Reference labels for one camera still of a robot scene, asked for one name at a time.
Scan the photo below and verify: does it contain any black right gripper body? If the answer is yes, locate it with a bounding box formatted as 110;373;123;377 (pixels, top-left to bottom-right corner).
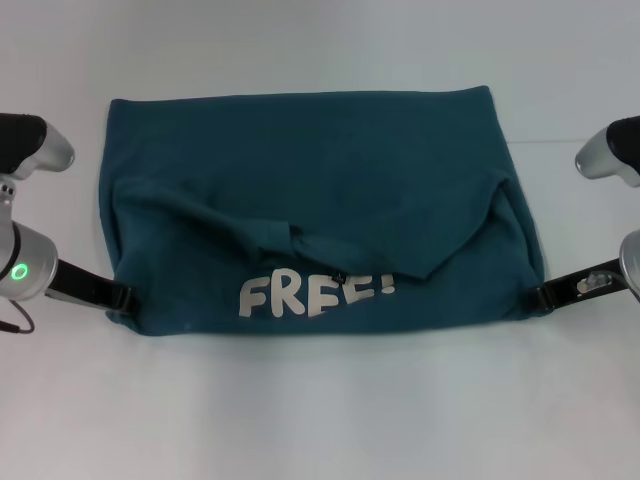
542;257;632;312

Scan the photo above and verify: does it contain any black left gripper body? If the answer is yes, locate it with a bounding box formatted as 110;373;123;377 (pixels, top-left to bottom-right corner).
44;259;124;312

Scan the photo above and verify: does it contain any teal blue shirt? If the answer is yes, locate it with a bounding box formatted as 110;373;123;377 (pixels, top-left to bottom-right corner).
97;85;546;337

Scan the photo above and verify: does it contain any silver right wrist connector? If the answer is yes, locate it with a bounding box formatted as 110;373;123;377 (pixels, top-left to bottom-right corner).
575;269;612;296

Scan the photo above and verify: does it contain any red black left arm cable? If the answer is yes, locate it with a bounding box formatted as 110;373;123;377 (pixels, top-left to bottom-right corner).
0;299;36;335

